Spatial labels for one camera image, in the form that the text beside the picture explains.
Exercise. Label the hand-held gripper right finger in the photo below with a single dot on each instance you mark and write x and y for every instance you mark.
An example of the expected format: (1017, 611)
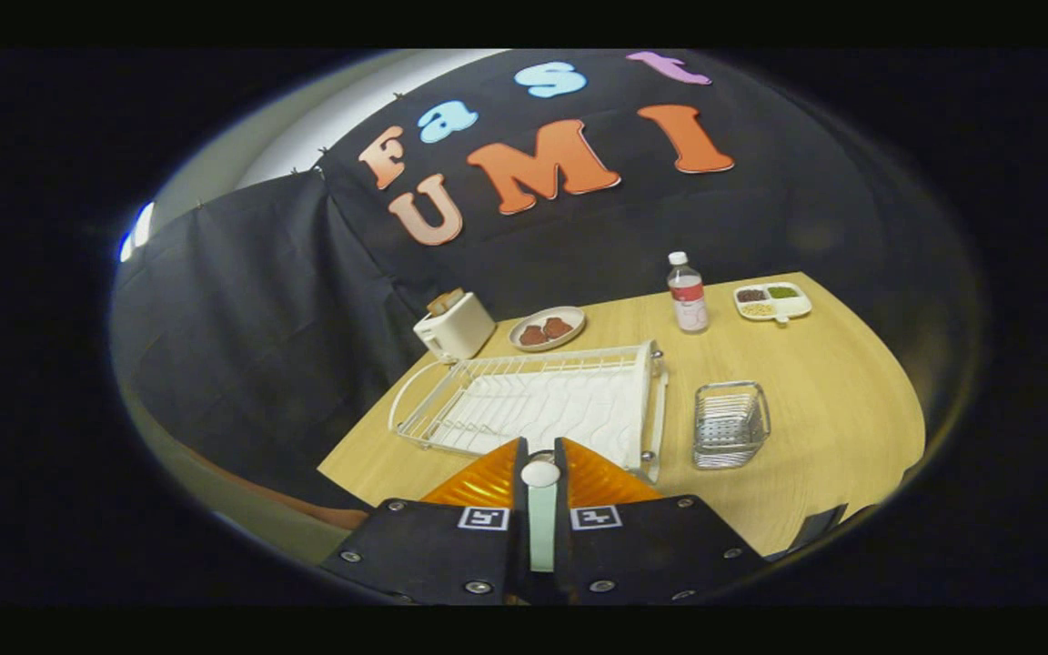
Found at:
(660, 550)

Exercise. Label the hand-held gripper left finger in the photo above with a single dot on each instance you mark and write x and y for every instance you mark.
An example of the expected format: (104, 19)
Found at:
(424, 550)

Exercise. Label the mint green plate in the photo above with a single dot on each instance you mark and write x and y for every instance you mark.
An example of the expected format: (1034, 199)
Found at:
(542, 528)

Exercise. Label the small plate with cookies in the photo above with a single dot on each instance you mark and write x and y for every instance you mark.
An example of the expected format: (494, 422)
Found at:
(547, 329)

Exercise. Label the black chair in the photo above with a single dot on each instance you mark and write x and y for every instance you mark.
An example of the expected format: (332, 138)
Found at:
(817, 528)

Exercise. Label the cream toaster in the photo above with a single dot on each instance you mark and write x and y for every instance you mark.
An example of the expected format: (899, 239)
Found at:
(456, 327)

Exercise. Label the clear plastic water bottle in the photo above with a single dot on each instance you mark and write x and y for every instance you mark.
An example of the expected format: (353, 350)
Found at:
(688, 300)

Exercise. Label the white divided snack tray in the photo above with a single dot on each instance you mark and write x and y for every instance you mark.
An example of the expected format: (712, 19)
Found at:
(771, 302)

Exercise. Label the bright strip light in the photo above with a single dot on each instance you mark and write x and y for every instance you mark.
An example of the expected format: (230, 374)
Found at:
(137, 232)

